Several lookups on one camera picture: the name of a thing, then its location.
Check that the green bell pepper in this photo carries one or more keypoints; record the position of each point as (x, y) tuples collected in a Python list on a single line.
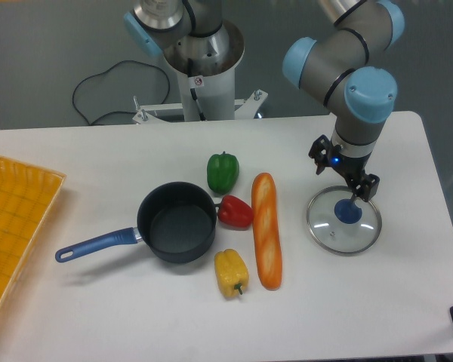
[(222, 172)]

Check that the yellow bell pepper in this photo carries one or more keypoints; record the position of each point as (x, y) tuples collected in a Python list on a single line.
[(231, 273)]

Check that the glass lid with blue knob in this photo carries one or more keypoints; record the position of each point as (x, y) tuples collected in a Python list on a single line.
[(342, 223)]

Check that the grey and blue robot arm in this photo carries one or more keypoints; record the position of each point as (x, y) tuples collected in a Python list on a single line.
[(335, 72)]

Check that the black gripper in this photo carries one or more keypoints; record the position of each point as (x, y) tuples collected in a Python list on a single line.
[(364, 186)]

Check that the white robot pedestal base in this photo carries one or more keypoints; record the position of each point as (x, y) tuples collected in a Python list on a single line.
[(206, 76)]

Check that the dark saucepan with blue handle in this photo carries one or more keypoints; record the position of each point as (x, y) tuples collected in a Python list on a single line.
[(177, 221)]

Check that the long orange bread loaf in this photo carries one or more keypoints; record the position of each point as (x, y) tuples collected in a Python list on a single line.
[(267, 245)]

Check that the yellow woven tray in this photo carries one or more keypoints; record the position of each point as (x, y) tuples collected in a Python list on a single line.
[(27, 193)]

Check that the red bell pepper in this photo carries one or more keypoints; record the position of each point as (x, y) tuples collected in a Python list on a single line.
[(234, 212)]

